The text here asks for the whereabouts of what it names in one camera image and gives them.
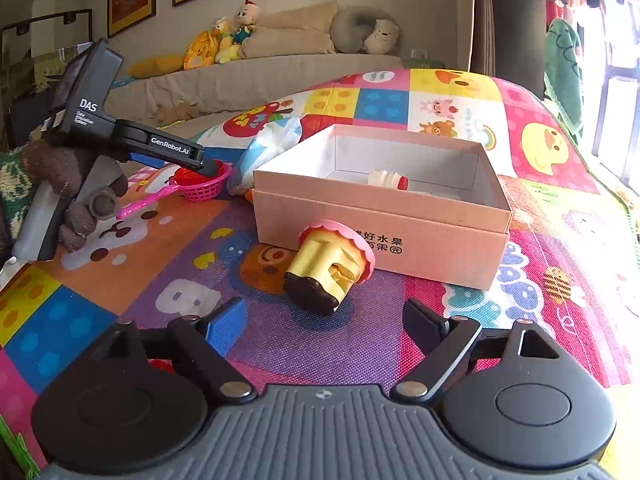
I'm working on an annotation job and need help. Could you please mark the white toy bottle red cap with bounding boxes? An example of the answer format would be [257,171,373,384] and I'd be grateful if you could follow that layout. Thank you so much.
[368,169,411,192]

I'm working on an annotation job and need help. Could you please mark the yellow orange plush backpack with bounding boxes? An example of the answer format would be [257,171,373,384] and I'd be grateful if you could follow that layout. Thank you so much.
[182,30,221,71]

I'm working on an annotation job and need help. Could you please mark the brown curtain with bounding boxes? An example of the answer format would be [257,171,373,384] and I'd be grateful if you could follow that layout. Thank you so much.
[472,0,547,99]

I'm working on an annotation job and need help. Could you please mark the big-headed doll green clothes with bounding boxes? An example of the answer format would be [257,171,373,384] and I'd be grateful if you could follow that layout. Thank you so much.
[234,0,262,49]

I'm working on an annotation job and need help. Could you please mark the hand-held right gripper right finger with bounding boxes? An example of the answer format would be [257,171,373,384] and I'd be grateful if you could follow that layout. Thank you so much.
[391,298,561,402]

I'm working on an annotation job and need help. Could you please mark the pink cardboard box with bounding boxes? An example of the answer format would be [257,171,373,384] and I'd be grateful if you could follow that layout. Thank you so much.
[251,124,514,291]

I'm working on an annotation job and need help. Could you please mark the yellow cushion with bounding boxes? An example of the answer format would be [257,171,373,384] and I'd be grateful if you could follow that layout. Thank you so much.
[127,54,186,80]

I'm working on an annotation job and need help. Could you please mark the black framed panel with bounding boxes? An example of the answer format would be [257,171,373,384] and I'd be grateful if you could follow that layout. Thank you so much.
[0,8,94,128]

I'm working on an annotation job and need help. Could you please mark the yellow duck plush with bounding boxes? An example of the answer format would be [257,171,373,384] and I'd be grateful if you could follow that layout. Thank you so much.
[214,16,242,64]

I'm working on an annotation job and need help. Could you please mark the small brown plush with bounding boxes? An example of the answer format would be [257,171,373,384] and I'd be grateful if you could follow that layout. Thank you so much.
[152,101,201,126]

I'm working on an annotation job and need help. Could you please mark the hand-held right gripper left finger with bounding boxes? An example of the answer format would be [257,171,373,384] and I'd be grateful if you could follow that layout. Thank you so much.
[107,297,256,405]

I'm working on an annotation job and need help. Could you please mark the person's left hand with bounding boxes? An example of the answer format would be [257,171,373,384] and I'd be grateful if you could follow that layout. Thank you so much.
[22,136,129,254]

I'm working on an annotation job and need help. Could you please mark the white blue wet cotton packet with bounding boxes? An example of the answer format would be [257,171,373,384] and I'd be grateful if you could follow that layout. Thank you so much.
[226,115,307,196]

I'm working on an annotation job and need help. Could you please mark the pink toy basket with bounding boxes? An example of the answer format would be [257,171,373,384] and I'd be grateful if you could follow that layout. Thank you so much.
[116,161,234,220]

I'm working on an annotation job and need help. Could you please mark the beige cushion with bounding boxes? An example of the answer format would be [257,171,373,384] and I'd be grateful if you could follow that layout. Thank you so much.
[241,26,337,59]
[254,0,340,32]

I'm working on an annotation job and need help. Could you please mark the red toy piece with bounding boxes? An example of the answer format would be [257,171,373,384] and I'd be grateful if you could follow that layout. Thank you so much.
[172,167,202,189]

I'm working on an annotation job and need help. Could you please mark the pink gold cupcake toy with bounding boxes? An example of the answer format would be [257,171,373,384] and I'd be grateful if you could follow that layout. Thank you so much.
[282,220,376,317]

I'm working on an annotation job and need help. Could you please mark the colourful cartoon play mat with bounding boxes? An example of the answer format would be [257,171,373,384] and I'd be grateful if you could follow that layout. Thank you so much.
[0,67,640,480]

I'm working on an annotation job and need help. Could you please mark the cream bear plush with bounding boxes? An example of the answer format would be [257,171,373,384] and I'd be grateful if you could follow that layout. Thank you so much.
[362,18,401,54]

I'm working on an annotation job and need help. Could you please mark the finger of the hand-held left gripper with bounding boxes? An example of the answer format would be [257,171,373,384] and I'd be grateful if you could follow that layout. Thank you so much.
[115,120,224,177]

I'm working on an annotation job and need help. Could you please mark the black window railing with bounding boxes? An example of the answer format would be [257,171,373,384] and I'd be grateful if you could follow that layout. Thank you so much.
[590,57,640,183]

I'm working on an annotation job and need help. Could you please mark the grey neck pillow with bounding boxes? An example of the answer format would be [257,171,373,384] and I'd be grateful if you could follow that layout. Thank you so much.
[330,6,404,55]

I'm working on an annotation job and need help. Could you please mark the green cartoon towel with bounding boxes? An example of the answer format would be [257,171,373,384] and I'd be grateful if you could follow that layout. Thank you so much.
[543,17,584,147]

